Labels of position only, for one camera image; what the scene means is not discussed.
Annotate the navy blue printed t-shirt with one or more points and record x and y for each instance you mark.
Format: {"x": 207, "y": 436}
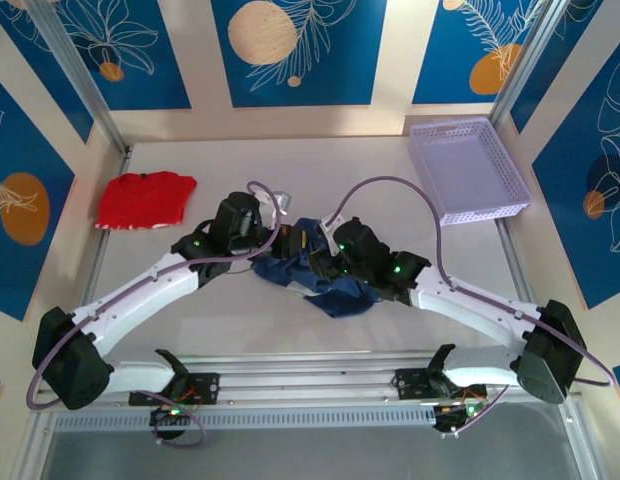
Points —
{"x": 340, "y": 300}

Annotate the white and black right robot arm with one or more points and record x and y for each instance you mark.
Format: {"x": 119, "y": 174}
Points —
{"x": 465, "y": 305}

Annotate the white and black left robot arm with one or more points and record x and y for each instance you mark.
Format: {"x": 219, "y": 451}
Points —
{"x": 140, "y": 295}

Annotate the folded red t-shirt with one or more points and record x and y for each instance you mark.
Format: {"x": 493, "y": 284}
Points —
{"x": 140, "y": 200}

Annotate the lavender plastic mesh basket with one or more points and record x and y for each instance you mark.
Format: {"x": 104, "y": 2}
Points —
{"x": 480, "y": 165}

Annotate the grey metal sheet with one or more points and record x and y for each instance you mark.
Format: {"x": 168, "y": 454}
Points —
{"x": 310, "y": 455}

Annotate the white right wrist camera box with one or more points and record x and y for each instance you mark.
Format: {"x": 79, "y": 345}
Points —
{"x": 332, "y": 235}

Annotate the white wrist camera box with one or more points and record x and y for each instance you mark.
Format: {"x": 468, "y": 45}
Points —
{"x": 265, "y": 197}
{"x": 332, "y": 235}

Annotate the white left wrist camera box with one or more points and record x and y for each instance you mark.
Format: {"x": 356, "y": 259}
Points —
{"x": 265, "y": 197}

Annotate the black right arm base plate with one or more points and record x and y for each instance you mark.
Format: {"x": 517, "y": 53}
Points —
{"x": 410, "y": 385}

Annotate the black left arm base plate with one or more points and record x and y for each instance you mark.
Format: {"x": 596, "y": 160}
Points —
{"x": 210, "y": 387}

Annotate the blue floral wall panel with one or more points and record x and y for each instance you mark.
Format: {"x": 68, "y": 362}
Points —
{"x": 580, "y": 240}
{"x": 20, "y": 125}
{"x": 440, "y": 60}
{"x": 155, "y": 75}
{"x": 340, "y": 75}
{"x": 65, "y": 110}
{"x": 540, "y": 100}

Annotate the aluminium corner post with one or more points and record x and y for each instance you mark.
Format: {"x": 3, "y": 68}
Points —
{"x": 530, "y": 60}
{"x": 76, "y": 65}

